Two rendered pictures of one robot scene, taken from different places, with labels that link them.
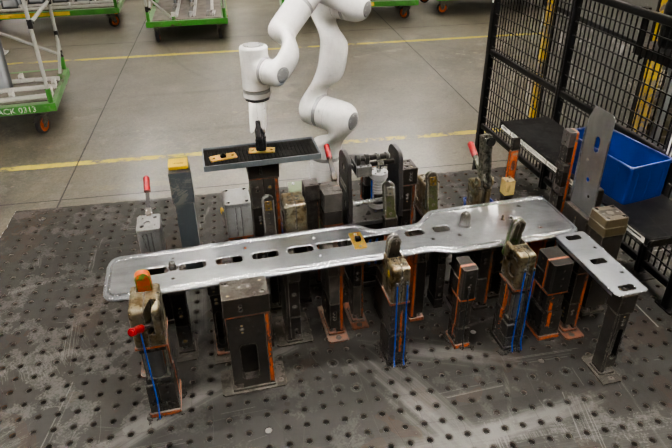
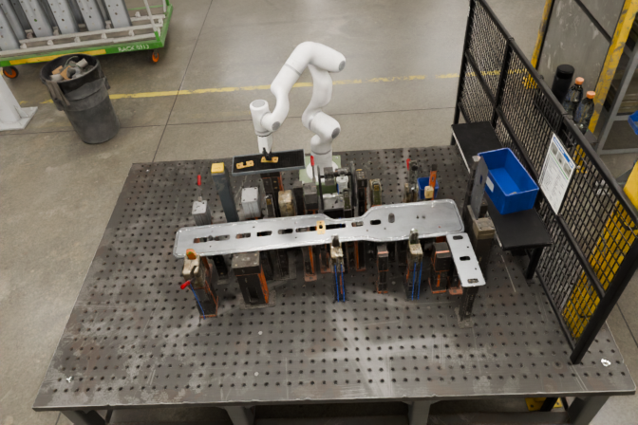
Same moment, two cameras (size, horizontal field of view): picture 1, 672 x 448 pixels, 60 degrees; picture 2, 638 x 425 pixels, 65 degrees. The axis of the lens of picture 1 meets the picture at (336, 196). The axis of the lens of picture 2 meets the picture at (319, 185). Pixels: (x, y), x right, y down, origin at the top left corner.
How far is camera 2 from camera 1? 0.96 m
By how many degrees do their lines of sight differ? 18
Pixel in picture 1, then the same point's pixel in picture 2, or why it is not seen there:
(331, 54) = (319, 91)
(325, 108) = (317, 123)
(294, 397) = (277, 314)
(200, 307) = not seen: hidden behind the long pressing
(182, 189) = (220, 182)
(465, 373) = (379, 310)
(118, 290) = (180, 251)
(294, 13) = (286, 80)
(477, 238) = (395, 232)
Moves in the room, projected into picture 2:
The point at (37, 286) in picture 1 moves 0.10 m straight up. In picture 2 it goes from (144, 223) to (139, 212)
